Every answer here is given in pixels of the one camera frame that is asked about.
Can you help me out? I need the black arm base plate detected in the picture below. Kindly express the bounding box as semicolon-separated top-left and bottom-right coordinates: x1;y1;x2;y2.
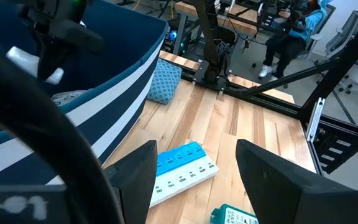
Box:
193;58;229;91

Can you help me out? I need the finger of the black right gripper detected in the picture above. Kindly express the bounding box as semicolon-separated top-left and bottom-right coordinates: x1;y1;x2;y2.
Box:
57;20;104;54
37;30;73;82

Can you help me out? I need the black metal table frame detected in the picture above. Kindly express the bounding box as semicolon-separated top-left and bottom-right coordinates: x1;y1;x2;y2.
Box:
178;14;358;187

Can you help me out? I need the grey office chair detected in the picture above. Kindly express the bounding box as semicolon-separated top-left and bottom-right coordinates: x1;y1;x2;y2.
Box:
323;11;358;63

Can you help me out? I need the green first aid box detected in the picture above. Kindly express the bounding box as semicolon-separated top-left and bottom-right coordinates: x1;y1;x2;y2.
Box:
209;203;260;224

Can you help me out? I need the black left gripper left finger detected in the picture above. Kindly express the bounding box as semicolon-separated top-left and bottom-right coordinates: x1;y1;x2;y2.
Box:
103;139;158;224

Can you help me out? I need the blue white pill organizer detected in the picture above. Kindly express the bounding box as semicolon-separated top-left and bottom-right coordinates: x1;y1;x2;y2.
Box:
149;141;219;208

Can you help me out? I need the navy white striped fabric basket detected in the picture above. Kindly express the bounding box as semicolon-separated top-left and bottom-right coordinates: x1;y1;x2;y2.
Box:
0;0;170;187

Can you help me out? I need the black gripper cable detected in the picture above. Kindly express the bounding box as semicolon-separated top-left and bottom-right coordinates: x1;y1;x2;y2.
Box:
0;37;124;224

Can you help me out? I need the white patterned gauze pack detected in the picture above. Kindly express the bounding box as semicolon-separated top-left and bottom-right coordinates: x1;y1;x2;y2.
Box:
50;90;88;106

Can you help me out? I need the teal patterned fabric pouch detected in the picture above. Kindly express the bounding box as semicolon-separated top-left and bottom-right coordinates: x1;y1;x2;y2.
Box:
147;58;183;105

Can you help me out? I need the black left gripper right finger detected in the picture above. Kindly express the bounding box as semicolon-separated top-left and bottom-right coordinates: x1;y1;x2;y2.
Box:
235;139;358;224

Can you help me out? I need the wooden background workbench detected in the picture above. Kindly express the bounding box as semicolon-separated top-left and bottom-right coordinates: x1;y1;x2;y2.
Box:
175;0;260;37

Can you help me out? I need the person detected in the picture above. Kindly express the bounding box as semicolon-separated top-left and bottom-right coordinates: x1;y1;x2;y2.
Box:
258;0;328;83

